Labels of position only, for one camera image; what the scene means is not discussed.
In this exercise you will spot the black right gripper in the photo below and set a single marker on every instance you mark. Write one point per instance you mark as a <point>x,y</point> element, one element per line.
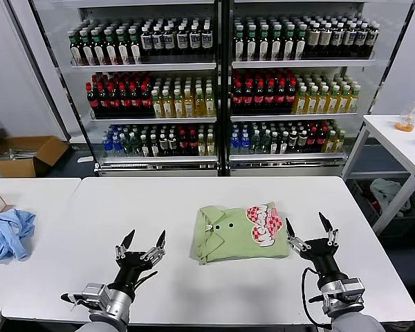
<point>323,257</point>

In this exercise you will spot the white beverage display cabinet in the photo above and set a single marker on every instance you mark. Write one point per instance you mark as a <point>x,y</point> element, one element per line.
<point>287,168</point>
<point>159,169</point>

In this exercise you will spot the black framed glass cabinet door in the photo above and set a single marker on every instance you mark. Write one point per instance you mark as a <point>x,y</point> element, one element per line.
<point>389,45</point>
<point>48,69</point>

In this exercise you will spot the white paper scrap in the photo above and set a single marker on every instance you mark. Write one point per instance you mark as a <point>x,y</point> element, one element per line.
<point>85,159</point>

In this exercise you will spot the grey plastic laundry basket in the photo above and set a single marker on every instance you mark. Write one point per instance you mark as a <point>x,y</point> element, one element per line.
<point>359,193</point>

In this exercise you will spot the white side table with legs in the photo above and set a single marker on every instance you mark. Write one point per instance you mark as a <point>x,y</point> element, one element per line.
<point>384,138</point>

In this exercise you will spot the dark drink bottle green cap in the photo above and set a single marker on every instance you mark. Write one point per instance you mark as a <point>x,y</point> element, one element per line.
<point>123,47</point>
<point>277,43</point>
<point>239,43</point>
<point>252,43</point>
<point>290,42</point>
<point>76,48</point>
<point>87,48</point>
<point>265,43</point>
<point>301,42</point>
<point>99,47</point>
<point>135,46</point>
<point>111,47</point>

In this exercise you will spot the small cola bottle red cap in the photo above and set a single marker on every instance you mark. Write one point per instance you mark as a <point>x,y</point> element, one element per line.
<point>321,140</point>
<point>193,143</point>
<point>183,143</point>
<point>311,140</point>

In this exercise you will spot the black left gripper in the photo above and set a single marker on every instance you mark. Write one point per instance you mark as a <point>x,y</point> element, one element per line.
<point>131,269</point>

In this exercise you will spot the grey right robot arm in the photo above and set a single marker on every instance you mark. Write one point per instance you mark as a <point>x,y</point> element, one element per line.
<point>352,321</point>

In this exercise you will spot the dark bottle beige label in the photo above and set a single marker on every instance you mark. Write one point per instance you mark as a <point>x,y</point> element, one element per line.
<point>314,38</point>
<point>326,38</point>

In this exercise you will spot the dark bottle blue white label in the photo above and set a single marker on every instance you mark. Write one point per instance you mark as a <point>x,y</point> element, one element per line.
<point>147,42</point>
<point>159,41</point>
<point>361,36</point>
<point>207,40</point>
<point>373,36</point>
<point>350,37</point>
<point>338,38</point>
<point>195,40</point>
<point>182,41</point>
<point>170,41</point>

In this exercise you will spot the red cloth item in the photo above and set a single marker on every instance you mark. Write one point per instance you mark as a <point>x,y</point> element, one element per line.
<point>373,204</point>

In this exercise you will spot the crumpled light blue shirt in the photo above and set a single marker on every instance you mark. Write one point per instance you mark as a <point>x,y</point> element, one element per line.
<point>7,231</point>

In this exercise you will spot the small blue water bottle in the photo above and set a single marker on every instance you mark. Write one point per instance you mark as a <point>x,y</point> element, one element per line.
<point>235,143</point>
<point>245,143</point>
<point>116,146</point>
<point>107,147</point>

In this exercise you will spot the crumpled white cloth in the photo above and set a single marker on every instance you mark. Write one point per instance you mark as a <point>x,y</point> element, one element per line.
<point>384,190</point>

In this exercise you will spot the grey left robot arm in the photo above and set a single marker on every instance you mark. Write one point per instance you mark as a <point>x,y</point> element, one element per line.
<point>119,304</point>

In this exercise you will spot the small clear green water bottle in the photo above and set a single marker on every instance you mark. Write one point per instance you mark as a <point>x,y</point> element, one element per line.
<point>126,145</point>
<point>255,143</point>
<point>135,145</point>
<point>265,142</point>

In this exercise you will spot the red capped cola bottle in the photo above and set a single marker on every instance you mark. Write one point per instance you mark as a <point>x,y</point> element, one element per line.
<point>271,98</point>
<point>136,100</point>
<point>281,98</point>
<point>103,100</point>
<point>249,98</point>
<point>115,100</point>
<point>92,100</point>
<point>147,100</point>
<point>238,98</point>
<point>125,100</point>
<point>292,98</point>
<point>260,98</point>

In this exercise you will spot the yellow juice bottle white cap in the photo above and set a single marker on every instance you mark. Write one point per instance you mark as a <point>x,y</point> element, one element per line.
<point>345,100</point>
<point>313,101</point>
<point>201,103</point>
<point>157,105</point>
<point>211,103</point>
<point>168,105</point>
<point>190,104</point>
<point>178,104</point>
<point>334,100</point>
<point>355,99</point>
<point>324,101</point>
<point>301,102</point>

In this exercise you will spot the white adjoining table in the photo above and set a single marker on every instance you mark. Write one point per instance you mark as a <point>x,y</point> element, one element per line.
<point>45,197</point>

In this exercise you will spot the glass beaker orange liquid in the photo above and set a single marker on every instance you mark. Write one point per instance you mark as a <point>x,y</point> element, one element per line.
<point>405,127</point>

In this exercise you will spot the green polo shirt red print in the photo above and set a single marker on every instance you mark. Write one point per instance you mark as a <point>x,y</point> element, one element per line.
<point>228,242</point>

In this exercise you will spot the small pale yellow drink bottle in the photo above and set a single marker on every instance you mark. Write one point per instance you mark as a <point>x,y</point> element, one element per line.
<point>210,145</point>
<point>340,141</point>
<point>330,142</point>
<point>202,145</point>

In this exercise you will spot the white cabinet shelf board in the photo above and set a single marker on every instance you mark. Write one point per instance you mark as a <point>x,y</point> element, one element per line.
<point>297,63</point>
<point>159,159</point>
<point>141,66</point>
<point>287,157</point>

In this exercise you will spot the small dark tea bottle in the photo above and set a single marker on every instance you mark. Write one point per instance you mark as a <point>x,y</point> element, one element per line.
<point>303,142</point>
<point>293,142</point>
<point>144,146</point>
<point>154,145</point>
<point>164,145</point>
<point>173,145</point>

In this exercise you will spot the small white labelled drink bottle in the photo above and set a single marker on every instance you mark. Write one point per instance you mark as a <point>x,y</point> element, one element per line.
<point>284,143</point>
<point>274,144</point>

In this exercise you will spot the open cardboard box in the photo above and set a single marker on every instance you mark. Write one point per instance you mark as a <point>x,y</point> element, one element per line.
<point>50,148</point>

